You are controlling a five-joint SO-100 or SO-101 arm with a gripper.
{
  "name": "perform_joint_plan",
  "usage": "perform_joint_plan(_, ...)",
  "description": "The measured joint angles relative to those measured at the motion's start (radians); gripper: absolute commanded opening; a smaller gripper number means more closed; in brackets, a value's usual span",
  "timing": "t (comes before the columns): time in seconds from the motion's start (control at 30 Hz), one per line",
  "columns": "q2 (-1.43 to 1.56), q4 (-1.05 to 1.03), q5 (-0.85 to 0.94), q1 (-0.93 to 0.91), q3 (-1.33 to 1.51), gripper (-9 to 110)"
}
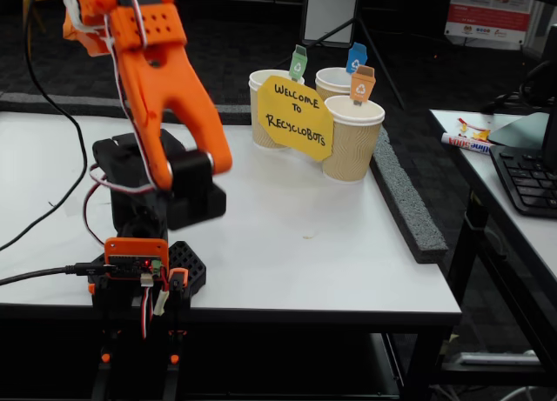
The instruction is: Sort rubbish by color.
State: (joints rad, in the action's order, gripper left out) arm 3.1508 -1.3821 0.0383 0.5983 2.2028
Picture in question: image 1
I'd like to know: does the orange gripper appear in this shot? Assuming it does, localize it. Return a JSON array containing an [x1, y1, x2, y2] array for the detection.
[[76, 0, 117, 26]]

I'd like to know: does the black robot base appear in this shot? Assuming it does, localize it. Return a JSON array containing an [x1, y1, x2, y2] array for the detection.
[[86, 239, 208, 298]]

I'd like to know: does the short grey foam strip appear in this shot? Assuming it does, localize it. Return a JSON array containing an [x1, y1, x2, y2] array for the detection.
[[215, 104, 252, 126]]

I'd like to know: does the paper cup with green label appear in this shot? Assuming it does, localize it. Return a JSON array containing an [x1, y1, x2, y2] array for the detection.
[[248, 69, 305, 150]]

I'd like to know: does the green recycling bin label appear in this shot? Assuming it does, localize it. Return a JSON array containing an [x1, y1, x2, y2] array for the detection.
[[288, 44, 310, 81]]

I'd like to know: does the white standing panel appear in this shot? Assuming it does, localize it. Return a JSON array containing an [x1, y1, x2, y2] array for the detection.
[[300, 0, 360, 48]]

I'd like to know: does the yellow welcome paper sign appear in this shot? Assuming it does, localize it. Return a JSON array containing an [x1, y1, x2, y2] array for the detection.
[[256, 74, 335, 162]]

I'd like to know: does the paper cup with blue label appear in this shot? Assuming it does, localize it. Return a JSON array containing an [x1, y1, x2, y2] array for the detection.
[[315, 67, 362, 101]]

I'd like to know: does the orange controller board housing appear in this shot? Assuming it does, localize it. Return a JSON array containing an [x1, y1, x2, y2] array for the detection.
[[104, 237, 170, 283]]

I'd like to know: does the blue recycling bin label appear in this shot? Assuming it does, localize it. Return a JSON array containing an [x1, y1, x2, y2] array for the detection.
[[346, 42, 369, 76]]

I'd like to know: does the orange recycling bin label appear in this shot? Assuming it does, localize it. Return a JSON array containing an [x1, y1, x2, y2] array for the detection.
[[349, 64, 376, 106]]

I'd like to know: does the black table clamp orange knob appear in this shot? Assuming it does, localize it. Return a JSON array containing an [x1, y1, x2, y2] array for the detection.
[[163, 268, 192, 401], [88, 283, 115, 401]]

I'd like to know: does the black tripod stand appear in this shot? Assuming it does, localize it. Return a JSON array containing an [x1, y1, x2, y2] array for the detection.
[[274, 0, 406, 111]]

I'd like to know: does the paper cup with orange label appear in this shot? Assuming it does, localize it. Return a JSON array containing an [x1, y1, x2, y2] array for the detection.
[[321, 95, 386, 184]]

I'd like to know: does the white power connector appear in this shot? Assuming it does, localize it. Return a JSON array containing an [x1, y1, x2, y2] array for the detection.
[[152, 287, 170, 317]]

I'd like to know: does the red white poster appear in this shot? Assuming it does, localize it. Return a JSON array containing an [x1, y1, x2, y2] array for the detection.
[[444, 0, 534, 51]]

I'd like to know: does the red yellow candy wrapper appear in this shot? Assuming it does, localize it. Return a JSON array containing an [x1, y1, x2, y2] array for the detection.
[[455, 117, 492, 142]]

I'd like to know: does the black keyboard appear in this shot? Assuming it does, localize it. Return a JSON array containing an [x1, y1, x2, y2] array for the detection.
[[489, 144, 557, 219]]

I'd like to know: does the white power strip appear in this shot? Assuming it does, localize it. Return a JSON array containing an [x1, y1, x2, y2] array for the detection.
[[450, 350, 541, 367]]

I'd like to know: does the black camera cable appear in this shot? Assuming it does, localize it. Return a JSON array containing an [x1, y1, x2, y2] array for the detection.
[[0, 0, 89, 252]]

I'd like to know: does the black USB cable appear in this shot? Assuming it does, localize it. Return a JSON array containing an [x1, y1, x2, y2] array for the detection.
[[0, 264, 117, 288]]

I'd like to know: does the red white black wire bundle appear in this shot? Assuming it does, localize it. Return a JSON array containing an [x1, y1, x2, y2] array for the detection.
[[139, 273, 156, 341]]

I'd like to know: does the white table black frame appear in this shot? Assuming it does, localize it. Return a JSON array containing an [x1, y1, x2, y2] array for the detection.
[[428, 108, 557, 376]]

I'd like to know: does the black cable bundle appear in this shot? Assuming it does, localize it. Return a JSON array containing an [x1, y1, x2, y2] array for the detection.
[[480, 60, 552, 115]]

